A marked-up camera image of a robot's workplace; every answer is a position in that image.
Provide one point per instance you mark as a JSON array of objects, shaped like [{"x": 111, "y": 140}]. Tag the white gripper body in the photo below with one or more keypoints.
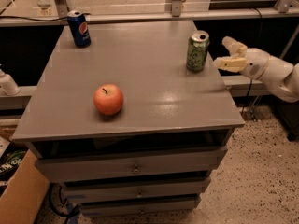
[{"x": 257, "y": 63}]

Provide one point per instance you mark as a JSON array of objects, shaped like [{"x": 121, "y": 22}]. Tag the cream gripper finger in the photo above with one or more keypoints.
[
  {"x": 230, "y": 64},
  {"x": 234, "y": 47}
]

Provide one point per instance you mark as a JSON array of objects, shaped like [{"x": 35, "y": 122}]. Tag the green soda can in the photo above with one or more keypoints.
[{"x": 197, "y": 50}]

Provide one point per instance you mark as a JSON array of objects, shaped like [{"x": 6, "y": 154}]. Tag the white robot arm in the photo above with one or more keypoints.
[{"x": 279, "y": 77}]

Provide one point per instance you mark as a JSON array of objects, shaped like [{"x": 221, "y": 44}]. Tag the blue Pepsi can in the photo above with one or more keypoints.
[{"x": 79, "y": 28}]

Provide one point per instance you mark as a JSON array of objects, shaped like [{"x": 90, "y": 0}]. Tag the grey drawer cabinet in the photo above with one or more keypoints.
[{"x": 165, "y": 106}]

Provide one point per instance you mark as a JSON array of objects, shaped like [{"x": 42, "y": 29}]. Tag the middle grey drawer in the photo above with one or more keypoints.
[{"x": 136, "y": 190}]

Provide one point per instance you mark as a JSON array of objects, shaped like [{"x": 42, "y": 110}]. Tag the grey drawer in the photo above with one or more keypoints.
[
  {"x": 136, "y": 190},
  {"x": 152, "y": 206},
  {"x": 131, "y": 164}
]

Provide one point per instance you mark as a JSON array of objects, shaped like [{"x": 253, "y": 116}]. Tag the red apple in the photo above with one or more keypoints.
[{"x": 108, "y": 99}]

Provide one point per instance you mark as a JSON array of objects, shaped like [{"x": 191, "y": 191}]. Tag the bottom grey drawer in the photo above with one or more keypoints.
[{"x": 152, "y": 206}]

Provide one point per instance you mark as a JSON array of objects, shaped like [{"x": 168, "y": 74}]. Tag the top grey drawer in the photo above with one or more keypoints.
[{"x": 131, "y": 164}]

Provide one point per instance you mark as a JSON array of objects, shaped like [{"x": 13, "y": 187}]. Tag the white cylinder on left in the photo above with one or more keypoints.
[{"x": 8, "y": 84}]

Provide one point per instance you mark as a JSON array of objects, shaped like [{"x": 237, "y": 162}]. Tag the green snack package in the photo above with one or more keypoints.
[{"x": 9, "y": 166}]

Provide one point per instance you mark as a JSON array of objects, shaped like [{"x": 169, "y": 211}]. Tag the cardboard box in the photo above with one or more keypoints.
[{"x": 25, "y": 192}]

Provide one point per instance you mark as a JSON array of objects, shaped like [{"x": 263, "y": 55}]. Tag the metal frame rail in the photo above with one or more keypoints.
[{"x": 222, "y": 14}]

